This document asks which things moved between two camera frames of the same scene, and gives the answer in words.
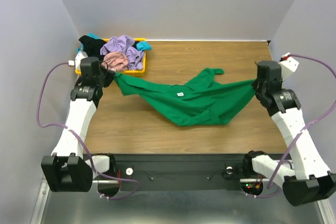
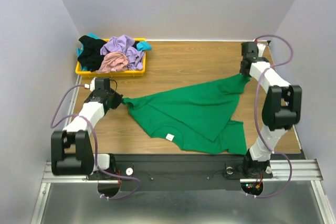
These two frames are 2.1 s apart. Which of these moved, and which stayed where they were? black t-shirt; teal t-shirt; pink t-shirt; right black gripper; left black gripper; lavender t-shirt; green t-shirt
Moved: right black gripper; green t-shirt; left black gripper
Stayed: lavender t-shirt; black t-shirt; pink t-shirt; teal t-shirt
